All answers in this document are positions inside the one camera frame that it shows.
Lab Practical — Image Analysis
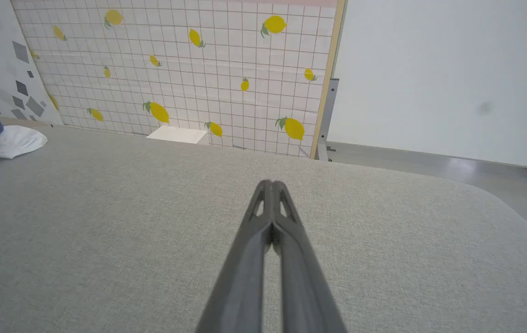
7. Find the white rectangular block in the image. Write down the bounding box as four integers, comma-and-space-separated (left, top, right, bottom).
146, 125, 209, 145

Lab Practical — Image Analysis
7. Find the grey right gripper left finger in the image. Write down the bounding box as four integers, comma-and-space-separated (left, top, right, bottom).
196, 180, 273, 333

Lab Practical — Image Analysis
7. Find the grey metal support bracket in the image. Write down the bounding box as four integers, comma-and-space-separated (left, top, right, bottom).
317, 78, 340, 162

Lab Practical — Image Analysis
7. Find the lemon print grid panel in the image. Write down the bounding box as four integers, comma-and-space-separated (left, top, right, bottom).
11, 0, 339, 159

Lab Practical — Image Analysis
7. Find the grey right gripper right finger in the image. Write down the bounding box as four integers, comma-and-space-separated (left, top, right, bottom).
271, 180, 348, 333

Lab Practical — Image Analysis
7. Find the blue and white shirt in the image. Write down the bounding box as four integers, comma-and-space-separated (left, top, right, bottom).
0, 113, 48, 179

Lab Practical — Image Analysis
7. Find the wooden panel edge strip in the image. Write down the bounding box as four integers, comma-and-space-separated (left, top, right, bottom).
310, 0, 348, 160

